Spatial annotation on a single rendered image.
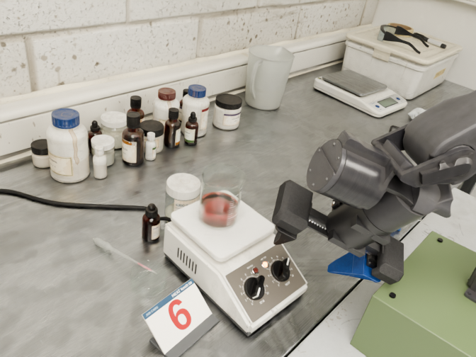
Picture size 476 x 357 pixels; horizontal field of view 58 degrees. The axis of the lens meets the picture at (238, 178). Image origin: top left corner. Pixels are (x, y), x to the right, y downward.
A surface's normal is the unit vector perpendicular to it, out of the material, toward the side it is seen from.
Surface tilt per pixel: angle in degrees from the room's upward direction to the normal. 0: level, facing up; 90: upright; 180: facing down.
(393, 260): 30
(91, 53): 90
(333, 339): 0
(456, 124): 40
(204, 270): 90
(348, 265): 60
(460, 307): 4
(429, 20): 90
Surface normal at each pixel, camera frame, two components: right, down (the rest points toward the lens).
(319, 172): -0.88, -0.35
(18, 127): 0.73, 0.47
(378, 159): 0.10, 0.52
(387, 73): -0.67, 0.39
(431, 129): -0.60, -0.65
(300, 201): 0.46, -0.47
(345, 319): 0.14, -0.82
